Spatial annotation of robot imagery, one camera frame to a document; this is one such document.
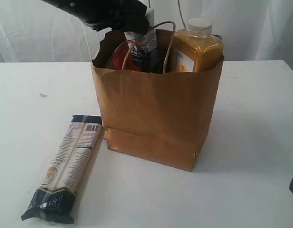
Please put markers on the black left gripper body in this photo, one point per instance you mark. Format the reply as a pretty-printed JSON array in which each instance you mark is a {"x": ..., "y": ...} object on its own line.
[{"x": 119, "y": 15}]

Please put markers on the small grey carton box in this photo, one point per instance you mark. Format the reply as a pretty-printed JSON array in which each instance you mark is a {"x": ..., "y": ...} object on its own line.
[{"x": 144, "y": 51}]

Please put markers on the brown kraft pouch orange label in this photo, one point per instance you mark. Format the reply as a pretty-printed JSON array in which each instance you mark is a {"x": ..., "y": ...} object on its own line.
[{"x": 117, "y": 58}]

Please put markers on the orange juice bottle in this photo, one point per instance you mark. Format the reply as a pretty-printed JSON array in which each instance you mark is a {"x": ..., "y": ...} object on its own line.
[{"x": 195, "y": 48}]

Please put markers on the brown paper bag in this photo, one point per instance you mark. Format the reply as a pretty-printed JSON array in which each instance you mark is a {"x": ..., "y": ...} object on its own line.
[{"x": 163, "y": 118}]

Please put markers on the long pasta package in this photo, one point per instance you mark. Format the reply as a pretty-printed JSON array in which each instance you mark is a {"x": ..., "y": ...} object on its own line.
[{"x": 54, "y": 199}]

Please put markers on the white backdrop curtain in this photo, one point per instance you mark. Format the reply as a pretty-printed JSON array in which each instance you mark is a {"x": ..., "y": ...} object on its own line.
[{"x": 34, "y": 31}]

